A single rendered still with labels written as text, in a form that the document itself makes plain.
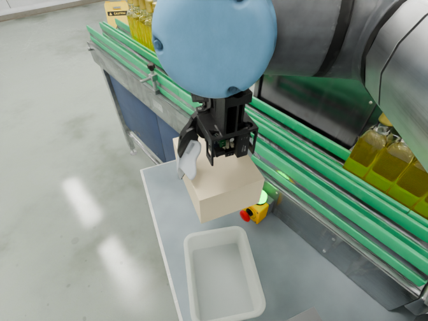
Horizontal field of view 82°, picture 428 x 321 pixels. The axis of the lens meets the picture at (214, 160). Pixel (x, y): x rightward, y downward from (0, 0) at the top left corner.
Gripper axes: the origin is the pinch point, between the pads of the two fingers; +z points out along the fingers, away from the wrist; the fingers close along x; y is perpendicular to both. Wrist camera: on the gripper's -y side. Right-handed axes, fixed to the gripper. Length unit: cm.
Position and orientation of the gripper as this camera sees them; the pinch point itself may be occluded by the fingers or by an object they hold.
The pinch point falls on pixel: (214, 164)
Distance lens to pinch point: 47.9
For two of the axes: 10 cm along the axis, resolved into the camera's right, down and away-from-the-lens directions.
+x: 9.3, -2.7, 2.6
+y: 3.8, 6.9, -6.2
